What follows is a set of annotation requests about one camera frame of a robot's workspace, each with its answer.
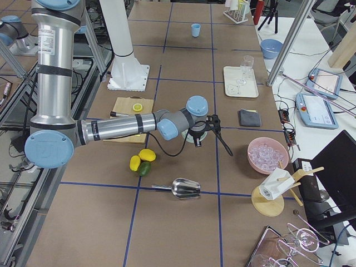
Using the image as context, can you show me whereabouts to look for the white bear tray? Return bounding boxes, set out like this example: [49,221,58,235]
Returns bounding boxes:
[223,66,259,98]

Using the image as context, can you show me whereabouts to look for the far teach pendant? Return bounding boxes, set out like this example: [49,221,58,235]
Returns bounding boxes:
[305,68,342,100]

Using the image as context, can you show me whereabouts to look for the wine glasses on tray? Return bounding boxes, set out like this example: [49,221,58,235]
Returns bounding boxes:
[245,223,330,266]

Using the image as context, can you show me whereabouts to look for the test tube rack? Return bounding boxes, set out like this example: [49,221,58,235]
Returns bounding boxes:
[223,0,250,24]

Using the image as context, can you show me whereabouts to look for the white paper cup on stand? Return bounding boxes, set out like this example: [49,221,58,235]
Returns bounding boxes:
[259,168,295,200]

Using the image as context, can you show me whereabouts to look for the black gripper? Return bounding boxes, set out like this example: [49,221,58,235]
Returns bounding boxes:
[189,122,206,147]

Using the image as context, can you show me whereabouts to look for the steel muddler black tip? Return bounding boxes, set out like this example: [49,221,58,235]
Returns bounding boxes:
[110,111,131,117]

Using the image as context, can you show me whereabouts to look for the light blue cup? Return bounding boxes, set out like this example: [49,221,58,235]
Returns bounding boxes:
[191,23,201,37]

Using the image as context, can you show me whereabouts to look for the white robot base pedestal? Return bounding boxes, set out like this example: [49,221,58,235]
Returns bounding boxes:
[100,1,150,92]

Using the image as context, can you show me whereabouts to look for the yellow lemon round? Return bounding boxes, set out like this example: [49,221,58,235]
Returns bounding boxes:
[139,149,156,162]

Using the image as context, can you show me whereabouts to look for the green bowl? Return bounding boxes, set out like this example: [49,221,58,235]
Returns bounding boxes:
[181,130,207,144]

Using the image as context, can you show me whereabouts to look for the steel ice scoop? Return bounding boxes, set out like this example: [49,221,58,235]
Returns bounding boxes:
[151,178,201,200]

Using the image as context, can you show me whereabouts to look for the pink bowl with ice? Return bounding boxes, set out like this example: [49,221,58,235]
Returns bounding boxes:
[247,137,289,175]

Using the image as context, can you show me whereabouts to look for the black monitor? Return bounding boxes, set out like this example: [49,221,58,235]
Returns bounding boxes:
[299,130,355,230]

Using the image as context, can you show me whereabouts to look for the clear wine glass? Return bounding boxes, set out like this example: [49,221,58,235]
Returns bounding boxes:
[236,55,254,86]

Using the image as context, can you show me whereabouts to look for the black tripod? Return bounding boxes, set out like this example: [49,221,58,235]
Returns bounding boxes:
[258,0,279,34]

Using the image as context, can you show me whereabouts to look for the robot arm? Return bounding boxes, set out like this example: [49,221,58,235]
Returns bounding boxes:
[24,1,208,169]
[1,15,38,56]

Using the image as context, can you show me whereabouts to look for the half lemon slice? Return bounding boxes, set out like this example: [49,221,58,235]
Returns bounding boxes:
[132,103,144,112]

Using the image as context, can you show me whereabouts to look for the yellow lemon elongated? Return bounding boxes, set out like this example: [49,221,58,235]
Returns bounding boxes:
[129,155,141,172]

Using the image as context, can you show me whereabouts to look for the grey yellow folded cloth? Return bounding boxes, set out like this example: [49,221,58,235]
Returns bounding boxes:
[238,109,261,127]

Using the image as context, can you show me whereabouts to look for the teach pendant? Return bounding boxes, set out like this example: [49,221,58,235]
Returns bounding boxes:
[305,68,342,100]
[295,93,339,130]

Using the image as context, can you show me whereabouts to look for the green lime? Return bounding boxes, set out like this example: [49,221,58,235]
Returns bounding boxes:
[137,161,151,177]

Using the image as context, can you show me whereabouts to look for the wooden cup stand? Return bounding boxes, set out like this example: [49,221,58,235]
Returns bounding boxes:
[251,167,324,217]

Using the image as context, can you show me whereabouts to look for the aluminium frame post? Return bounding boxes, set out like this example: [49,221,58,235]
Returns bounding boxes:
[266,0,315,86]

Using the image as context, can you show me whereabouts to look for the near teach pendant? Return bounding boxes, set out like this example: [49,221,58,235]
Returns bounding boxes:
[295,93,339,130]

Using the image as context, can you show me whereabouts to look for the red bottle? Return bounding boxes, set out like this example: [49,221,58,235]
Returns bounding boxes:
[253,0,264,25]

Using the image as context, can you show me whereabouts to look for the blue bowl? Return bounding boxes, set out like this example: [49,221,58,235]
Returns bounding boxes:
[260,39,283,60]

